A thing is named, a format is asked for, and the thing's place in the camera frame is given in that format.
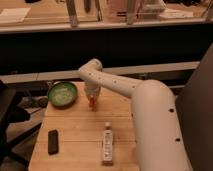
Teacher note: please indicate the white paper sheet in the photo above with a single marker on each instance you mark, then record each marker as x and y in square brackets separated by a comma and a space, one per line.
[13, 15]

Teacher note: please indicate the green ceramic bowl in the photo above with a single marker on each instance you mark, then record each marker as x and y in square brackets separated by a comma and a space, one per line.
[62, 94]

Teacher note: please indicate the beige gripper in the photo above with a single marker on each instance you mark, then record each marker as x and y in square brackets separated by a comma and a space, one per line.
[95, 92]

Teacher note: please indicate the black office chair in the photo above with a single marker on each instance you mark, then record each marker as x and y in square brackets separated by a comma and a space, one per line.
[10, 112]

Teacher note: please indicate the red pepper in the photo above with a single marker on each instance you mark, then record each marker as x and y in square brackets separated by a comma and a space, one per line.
[91, 100]

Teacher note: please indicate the metal post on shelf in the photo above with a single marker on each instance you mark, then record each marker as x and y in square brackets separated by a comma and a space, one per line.
[72, 13]

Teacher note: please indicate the white device on shelf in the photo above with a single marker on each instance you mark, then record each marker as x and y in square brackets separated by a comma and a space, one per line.
[150, 9]

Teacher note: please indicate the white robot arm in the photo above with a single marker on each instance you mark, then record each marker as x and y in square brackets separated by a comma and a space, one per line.
[159, 141]

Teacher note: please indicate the black rectangular block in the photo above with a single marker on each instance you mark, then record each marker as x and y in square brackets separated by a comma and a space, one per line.
[53, 146]

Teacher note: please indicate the clear plastic bottle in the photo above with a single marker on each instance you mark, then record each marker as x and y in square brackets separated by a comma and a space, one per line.
[107, 145]

